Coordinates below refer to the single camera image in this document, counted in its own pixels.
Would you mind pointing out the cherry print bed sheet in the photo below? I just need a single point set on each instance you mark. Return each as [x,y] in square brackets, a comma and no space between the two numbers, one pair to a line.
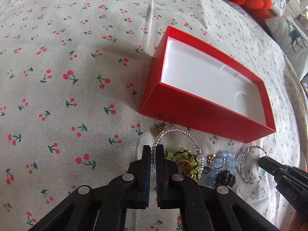
[73,74]

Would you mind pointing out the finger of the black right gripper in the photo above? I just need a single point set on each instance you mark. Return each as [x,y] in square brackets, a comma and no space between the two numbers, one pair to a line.
[272,167]

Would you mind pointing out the deer print pillow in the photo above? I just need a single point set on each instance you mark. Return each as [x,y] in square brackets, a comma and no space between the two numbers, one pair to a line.
[292,40]

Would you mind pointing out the red cardboard box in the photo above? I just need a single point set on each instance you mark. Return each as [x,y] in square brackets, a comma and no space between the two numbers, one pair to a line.
[193,84]

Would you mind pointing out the person right hand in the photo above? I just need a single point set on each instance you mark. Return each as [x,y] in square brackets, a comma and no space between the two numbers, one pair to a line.
[299,224]

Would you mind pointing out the small gold flower earring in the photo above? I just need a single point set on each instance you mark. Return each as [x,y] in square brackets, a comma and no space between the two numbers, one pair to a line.
[211,159]

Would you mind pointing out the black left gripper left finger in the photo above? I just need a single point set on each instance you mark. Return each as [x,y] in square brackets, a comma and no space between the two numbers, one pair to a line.
[137,195]

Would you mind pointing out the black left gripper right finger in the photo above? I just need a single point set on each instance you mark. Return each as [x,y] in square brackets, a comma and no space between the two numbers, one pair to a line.
[169,190]

